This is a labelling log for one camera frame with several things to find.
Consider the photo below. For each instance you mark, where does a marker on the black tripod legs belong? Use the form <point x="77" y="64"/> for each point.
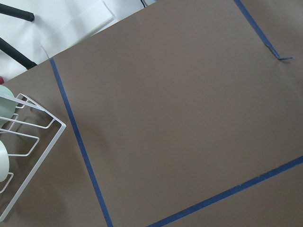
<point x="5" y="46"/>

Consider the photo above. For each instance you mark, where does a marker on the white wire cup rack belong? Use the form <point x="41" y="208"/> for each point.
<point x="28" y="132"/>

